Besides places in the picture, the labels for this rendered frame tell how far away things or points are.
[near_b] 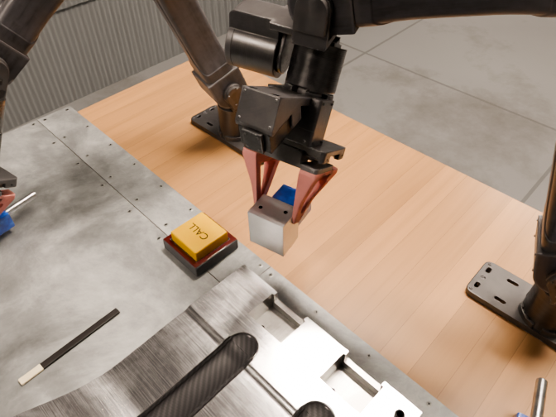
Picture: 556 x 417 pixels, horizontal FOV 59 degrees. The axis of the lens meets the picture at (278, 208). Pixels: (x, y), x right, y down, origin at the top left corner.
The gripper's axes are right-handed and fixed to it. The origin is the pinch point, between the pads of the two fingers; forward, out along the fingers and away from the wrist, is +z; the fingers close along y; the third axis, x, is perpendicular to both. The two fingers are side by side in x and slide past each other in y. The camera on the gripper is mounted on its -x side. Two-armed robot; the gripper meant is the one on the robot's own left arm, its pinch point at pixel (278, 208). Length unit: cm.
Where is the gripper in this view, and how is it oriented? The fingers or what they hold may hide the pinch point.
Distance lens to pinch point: 58.9
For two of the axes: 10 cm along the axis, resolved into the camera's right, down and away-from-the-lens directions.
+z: -2.4, 9.1, 3.4
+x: 4.7, -1.9, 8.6
